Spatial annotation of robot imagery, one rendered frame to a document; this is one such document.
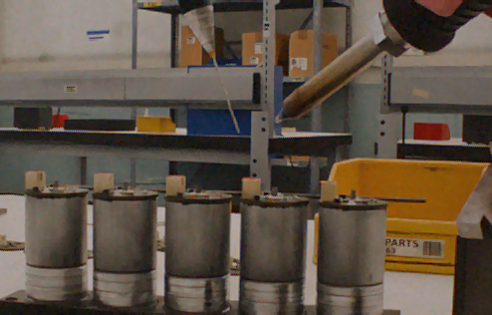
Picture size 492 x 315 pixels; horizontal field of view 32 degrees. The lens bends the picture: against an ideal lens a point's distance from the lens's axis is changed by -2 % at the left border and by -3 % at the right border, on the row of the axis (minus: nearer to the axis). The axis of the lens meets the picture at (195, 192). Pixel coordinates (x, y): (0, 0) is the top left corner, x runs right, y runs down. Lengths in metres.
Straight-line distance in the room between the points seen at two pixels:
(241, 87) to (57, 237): 2.54
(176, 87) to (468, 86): 1.00
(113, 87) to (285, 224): 2.85
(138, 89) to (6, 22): 3.52
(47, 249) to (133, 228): 0.03
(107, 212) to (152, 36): 5.35
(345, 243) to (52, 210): 0.11
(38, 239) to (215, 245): 0.07
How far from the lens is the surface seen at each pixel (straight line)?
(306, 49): 4.63
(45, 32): 6.25
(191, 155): 3.03
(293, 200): 0.30
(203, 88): 2.93
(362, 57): 0.26
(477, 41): 4.78
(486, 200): 0.20
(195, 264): 0.31
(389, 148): 2.67
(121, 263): 0.32
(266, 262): 0.30
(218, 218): 0.31
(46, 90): 3.35
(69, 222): 0.32
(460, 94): 2.58
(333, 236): 0.30
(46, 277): 0.33
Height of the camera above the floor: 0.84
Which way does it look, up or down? 6 degrees down
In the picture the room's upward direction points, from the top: 1 degrees clockwise
